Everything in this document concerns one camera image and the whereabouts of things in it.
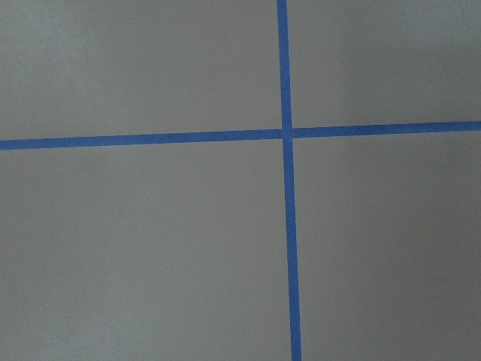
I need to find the long blue tape strip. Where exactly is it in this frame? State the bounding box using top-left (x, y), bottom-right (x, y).
top-left (277, 1), bottom-right (302, 360)

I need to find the crossing blue tape strip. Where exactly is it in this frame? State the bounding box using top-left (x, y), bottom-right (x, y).
top-left (1, 120), bottom-right (480, 150)

